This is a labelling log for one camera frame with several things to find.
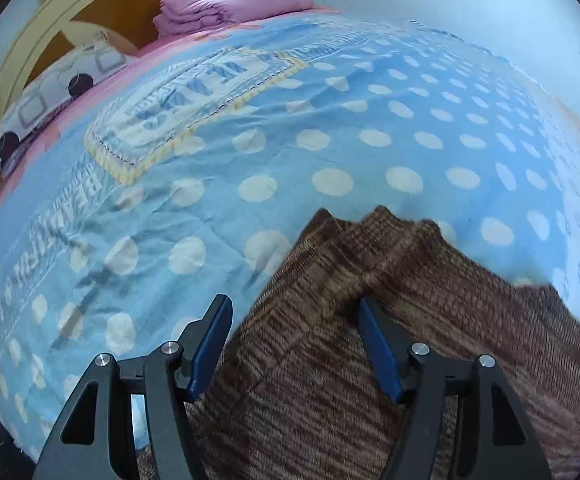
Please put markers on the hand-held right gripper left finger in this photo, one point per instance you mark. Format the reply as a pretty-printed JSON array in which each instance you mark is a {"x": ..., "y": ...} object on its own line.
[{"x": 210, "y": 350}]

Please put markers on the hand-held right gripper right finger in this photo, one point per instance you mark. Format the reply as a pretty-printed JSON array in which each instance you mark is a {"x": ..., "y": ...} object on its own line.
[{"x": 379, "y": 350}]

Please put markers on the brown knit sweater sun pattern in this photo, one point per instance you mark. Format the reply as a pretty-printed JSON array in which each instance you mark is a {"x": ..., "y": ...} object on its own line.
[{"x": 310, "y": 410}]

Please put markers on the blue pink polka dot sheet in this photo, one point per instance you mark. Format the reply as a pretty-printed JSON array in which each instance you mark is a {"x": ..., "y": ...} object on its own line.
[{"x": 320, "y": 135}]

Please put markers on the white patterned pillow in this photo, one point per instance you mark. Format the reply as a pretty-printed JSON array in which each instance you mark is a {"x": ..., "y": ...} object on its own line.
[{"x": 50, "y": 100}]

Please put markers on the folded pink blanket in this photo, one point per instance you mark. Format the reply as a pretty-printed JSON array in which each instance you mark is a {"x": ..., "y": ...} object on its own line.
[{"x": 230, "y": 2}]

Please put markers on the cream wooden headboard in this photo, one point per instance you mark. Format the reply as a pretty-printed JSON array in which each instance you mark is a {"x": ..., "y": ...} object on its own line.
[{"x": 120, "y": 10}]

